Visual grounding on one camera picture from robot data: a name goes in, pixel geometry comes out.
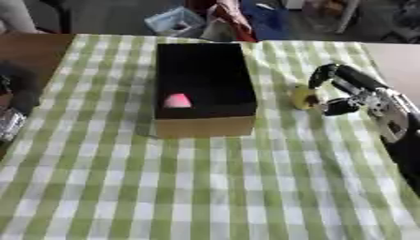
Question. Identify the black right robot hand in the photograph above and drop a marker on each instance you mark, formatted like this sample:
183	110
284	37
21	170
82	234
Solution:
352	78

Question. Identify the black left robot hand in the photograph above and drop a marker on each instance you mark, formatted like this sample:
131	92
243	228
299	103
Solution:
23	86

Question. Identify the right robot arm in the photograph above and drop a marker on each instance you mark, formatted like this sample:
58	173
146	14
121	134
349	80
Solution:
398	131

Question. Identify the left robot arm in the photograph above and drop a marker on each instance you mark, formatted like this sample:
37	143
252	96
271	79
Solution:
9	125

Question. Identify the cardboard box with black inside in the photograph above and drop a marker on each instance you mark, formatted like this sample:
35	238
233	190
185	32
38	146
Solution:
203	90

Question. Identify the yellow toy fruit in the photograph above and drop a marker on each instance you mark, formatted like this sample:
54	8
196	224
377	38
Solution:
302	97

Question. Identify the red and white cloth bag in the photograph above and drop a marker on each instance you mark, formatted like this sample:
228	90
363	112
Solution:
230	22

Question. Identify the pink toy fruit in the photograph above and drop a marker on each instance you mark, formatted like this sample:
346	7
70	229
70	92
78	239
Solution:
178	101

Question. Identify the light blue bag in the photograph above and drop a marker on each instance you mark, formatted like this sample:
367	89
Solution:
174	22

